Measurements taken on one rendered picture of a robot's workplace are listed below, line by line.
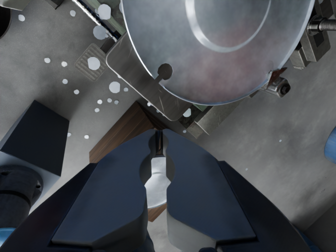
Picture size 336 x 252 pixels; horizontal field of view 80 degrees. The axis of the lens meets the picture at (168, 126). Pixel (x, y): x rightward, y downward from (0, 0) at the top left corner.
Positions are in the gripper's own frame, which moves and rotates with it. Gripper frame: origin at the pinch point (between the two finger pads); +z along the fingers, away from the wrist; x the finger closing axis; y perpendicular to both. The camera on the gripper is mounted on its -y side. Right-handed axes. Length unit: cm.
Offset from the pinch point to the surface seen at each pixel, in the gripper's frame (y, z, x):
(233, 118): 54, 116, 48
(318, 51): -1.2, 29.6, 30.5
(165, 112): 5.7, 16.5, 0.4
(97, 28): -5.5, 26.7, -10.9
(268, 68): 0.5, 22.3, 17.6
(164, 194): 66, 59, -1
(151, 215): 81, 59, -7
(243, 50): -2.5, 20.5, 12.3
